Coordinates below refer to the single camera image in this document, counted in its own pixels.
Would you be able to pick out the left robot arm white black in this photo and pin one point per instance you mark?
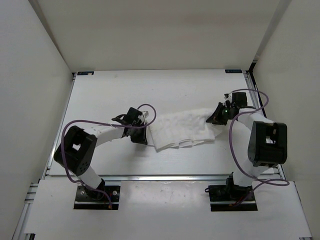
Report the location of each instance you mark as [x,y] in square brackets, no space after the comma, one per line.
[77,148]

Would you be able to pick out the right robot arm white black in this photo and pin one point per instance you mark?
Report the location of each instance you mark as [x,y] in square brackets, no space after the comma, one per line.
[239,177]

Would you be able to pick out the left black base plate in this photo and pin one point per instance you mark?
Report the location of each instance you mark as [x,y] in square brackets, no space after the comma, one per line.
[86,200]

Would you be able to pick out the right blue label sticker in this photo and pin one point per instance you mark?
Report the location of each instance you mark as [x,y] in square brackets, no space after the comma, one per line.
[233,71]

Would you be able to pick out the left blue label sticker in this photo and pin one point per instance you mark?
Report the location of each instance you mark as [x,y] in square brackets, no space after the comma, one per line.
[85,73]

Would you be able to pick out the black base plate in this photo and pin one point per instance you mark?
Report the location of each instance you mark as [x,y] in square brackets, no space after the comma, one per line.
[86,200]
[231,199]

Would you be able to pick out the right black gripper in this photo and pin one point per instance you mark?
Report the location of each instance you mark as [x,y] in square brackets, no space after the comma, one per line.
[215,118]

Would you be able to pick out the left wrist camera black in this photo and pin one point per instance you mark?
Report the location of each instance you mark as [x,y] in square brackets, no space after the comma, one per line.
[132,116]

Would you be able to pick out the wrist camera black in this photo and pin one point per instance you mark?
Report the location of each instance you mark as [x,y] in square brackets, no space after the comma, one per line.
[132,116]
[239,100]

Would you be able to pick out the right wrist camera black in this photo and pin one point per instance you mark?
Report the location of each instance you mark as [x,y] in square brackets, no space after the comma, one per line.
[239,100]

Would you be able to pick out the white pleated skirt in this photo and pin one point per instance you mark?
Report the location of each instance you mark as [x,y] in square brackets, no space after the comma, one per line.
[182,129]

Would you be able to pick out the blue label sticker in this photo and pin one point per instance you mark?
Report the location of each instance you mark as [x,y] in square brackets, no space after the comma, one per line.
[233,71]
[85,73]

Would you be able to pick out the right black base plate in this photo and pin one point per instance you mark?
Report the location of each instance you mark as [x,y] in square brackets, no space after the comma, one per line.
[231,199]

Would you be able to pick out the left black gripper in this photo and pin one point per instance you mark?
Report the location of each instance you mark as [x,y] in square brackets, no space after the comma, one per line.
[141,139]

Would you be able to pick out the aluminium frame rail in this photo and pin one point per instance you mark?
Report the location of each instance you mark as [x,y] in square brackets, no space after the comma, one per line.
[268,143]

